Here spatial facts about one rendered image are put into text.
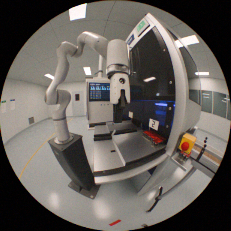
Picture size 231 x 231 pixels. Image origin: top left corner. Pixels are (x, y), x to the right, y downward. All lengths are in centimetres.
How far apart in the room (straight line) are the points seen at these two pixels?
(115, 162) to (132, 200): 91
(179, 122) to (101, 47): 52
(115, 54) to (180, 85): 31
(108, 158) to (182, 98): 47
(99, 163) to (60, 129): 39
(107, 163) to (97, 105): 93
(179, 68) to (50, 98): 76
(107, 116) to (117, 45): 106
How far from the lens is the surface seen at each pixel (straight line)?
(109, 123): 83
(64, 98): 59
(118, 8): 183
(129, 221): 120
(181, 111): 38
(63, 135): 62
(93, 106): 112
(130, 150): 43
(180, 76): 40
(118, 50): 27
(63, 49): 59
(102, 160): 38
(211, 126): 504
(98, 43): 38
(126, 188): 123
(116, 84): 21
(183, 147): 37
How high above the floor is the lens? 116
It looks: 12 degrees down
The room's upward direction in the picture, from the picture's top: straight up
